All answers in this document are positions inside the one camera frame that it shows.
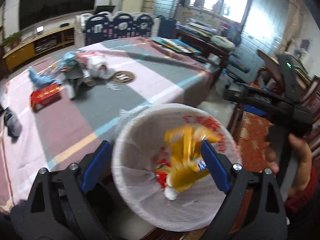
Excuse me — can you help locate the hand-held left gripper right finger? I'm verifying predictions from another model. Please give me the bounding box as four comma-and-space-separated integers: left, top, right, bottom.
200, 140, 288, 240

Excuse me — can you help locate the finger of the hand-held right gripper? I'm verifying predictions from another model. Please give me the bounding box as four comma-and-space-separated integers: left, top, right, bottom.
247, 97, 296, 113
244, 84, 285, 98

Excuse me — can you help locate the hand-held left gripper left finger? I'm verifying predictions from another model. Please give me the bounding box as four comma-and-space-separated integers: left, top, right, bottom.
24, 140, 113, 240

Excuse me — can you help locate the yellow snack wrapper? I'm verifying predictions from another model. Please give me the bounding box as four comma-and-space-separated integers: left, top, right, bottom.
164, 126, 223, 193

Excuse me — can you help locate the white lined trash bin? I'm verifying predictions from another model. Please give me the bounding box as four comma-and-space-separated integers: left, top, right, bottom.
111, 103, 242, 232

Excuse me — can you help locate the blue quilted cloth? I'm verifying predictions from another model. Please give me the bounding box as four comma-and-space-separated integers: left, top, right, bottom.
28, 67, 62, 86

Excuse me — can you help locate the person's right forearm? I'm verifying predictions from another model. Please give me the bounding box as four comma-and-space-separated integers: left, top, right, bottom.
284, 166, 320, 221

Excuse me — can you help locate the person's right hand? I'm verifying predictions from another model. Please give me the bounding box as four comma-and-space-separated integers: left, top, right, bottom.
264, 132, 313, 198

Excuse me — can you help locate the red patterned cloth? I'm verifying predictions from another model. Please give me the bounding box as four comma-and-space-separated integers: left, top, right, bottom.
236, 111, 277, 183

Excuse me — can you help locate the red snack wrapper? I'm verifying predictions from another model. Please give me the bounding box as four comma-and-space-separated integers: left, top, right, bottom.
154, 159, 173, 188

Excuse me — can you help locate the beige curtain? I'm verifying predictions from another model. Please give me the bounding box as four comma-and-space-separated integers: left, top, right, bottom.
277, 0, 303, 55

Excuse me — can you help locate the grey round cushion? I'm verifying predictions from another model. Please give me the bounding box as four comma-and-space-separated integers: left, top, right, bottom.
211, 35, 237, 51

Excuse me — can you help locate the dark wooden side table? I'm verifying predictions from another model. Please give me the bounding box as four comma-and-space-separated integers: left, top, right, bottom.
174, 27, 230, 77

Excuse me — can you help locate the red cardboard box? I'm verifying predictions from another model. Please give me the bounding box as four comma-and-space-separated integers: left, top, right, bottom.
30, 83, 62, 112

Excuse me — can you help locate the plaid tablecloth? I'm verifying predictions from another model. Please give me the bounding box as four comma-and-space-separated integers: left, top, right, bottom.
0, 37, 208, 205

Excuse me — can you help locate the dark grey pouch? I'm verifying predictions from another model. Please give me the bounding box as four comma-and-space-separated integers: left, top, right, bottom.
4, 107, 23, 138

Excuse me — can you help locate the white plastic bag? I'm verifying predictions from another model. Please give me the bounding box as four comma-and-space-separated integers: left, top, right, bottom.
86, 54, 115, 80

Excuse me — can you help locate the window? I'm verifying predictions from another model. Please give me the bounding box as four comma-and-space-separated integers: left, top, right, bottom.
189, 0, 251, 23

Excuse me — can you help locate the pile of books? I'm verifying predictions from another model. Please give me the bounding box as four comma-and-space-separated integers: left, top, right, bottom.
149, 37, 202, 55

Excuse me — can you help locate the light blue crumpled cloth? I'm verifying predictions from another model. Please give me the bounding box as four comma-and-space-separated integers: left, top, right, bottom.
60, 51, 83, 68

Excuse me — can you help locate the navy plastic fence panel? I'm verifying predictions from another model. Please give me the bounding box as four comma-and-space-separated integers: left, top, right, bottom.
86, 14, 111, 41
136, 14, 155, 38
113, 12, 137, 39
155, 16, 177, 39

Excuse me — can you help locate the yellow wooden low cabinet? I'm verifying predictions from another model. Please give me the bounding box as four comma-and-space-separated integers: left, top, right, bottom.
2, 25, 75, 71

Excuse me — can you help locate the white plastic fence panel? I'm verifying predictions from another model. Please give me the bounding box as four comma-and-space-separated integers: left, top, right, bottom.
74, 12, 94, 48

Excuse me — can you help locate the potted green plant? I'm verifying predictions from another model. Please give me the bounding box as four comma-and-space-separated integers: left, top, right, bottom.
2, 31, 23, 51

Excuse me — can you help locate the large black screen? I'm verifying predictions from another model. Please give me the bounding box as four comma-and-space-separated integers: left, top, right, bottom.
19, 0, 98, 30

